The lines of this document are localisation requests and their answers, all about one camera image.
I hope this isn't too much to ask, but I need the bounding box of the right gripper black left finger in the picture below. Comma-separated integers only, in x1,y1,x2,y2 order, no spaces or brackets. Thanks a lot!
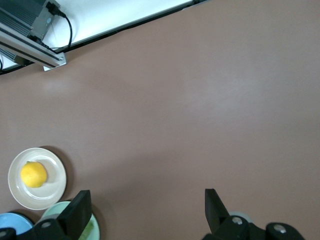
33,189,92,240

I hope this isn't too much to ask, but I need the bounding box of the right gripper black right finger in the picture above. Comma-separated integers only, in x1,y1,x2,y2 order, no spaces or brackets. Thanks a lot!
203,188,266,240

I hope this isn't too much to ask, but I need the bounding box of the green lettuce leaf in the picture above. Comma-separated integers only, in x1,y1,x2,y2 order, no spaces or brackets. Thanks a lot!
77,219,96,240

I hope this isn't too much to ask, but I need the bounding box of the yellow lemon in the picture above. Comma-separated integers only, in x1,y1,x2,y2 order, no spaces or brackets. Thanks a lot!
20,161,48,188

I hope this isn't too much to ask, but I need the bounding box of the pale green plate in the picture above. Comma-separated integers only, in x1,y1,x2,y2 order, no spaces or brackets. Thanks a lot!
39,200,101,240

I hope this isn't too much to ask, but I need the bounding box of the beige plate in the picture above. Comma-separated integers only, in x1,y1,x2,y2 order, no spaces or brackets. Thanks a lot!
7,147,68,211

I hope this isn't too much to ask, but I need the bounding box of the blue plate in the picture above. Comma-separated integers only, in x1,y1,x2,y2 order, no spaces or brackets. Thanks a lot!
0,212,35,240

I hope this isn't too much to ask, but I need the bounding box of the grey finned electronics box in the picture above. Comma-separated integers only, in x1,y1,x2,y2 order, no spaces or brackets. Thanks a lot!
0,0,61,41

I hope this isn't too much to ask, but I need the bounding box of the aluminium camera mount post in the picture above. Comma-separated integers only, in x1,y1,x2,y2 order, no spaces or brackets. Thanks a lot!
0,23,68,73

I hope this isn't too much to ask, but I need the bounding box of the black power cord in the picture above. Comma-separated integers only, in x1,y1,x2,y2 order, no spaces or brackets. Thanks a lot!
48,2,73,52

